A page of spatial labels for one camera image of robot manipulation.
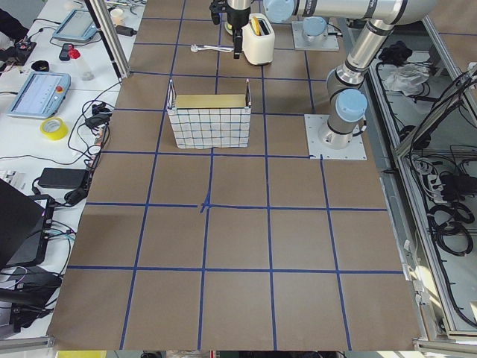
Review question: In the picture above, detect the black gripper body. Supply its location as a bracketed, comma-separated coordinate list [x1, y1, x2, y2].
[209, 0, 250, 33]

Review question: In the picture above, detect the white toaster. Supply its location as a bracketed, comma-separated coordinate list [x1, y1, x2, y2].
[242, 13, 275, 66]

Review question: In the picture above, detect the toast slice in toaster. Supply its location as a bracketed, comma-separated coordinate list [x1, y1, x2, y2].
[250, 16, 261, 36]

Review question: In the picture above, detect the blue teach pendant far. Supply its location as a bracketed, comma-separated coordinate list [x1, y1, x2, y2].
[52, 9, 97, 43]

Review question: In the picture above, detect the blue teach pendant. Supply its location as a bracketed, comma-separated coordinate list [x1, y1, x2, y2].
[52, 9, 97, 43]
[7, 72, 71, 119]

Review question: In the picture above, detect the red capped bottle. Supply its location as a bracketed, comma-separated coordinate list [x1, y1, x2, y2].
[68, 45, 95, 81]

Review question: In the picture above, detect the blue teach pendant near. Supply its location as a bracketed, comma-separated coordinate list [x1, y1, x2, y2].
[7, 72, 71, 119]

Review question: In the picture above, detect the yellow tape roll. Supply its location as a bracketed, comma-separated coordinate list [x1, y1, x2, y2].
[40, 117, 69, 141]

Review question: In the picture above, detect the black power adapter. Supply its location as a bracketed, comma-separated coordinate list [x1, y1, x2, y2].
[38, 168, 87, 189]

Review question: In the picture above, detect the black laptop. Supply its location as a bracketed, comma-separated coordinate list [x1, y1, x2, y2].
[1, 181, 54, 269]

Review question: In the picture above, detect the white power cord with plug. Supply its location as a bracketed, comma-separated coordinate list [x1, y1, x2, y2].
[189, 43, 235, 54]

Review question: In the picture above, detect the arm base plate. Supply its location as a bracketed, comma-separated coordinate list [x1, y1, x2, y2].
[304, 114, 367, 160]
[292, 17, 339, 51]

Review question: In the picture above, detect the wire basket with checked cloth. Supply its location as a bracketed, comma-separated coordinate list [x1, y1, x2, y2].
[167, 81, 252, 149]

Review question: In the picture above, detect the aluminium frame post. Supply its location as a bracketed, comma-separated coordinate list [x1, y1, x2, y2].
[85, 0, 130, 79]

